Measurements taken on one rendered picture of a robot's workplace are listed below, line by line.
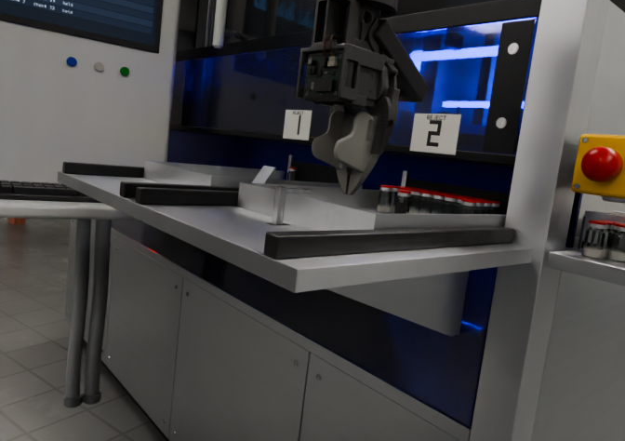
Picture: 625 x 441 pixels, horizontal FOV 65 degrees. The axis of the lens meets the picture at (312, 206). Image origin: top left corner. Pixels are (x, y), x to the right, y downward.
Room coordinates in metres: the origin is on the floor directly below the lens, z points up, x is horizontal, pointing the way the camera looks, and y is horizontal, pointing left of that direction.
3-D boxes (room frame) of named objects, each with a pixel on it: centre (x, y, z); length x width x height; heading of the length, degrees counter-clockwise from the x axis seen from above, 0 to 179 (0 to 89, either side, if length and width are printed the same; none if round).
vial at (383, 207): (0.83, -0.12, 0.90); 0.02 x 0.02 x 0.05
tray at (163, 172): (0.97, 0.12, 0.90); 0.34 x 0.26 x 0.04; 132
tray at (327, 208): (0.72, -0.11, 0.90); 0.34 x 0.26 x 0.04; 132
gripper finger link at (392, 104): (0.55, -0.06, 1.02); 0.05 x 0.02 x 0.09; 42
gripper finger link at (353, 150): (0.54, -0.04, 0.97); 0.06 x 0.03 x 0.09; 132
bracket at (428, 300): (0.60, -0.10, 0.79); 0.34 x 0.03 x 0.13; 132
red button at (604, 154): (0.58, -0.33, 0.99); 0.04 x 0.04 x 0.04; 42
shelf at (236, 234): (0.80, 0.06, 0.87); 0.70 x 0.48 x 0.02; 42
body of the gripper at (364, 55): (0.55, -0.02, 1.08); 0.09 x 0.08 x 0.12; 132
